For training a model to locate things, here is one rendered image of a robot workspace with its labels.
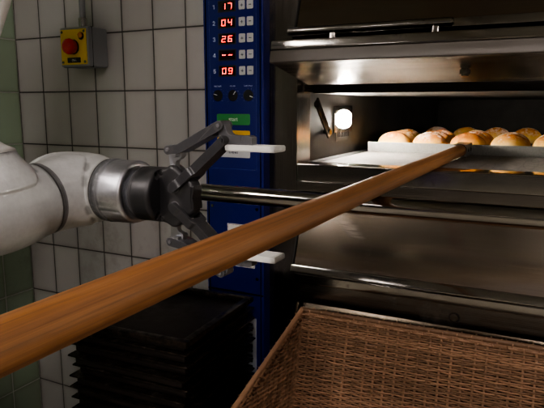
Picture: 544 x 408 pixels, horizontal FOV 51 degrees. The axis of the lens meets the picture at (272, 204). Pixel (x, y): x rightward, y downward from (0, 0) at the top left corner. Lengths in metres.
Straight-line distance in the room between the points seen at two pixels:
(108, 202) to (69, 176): 0.07
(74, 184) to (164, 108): 0.72
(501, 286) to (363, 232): 0.30
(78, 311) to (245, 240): 0.19
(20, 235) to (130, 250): 0.89
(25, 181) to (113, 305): 0.43
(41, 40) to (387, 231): 1.11
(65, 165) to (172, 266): 0.45
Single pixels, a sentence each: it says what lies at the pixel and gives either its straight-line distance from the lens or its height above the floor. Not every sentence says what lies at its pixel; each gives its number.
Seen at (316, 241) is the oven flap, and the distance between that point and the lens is 1.33.
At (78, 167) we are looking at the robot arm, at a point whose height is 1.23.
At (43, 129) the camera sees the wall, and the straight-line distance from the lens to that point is 1.81.
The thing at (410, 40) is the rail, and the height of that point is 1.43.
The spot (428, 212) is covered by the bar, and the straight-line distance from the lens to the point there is 0.85.
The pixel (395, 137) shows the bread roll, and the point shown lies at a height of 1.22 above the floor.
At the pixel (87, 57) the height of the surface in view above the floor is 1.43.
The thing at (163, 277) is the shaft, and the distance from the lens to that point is 0.40.
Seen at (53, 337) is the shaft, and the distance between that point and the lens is 0.33.
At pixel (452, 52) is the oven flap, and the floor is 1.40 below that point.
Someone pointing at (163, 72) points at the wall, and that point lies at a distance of 1.51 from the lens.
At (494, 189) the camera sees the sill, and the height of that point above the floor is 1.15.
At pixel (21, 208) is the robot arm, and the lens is 0.76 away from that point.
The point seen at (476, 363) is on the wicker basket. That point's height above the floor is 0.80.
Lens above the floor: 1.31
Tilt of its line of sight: 10 degrees down
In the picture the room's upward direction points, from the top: straight up
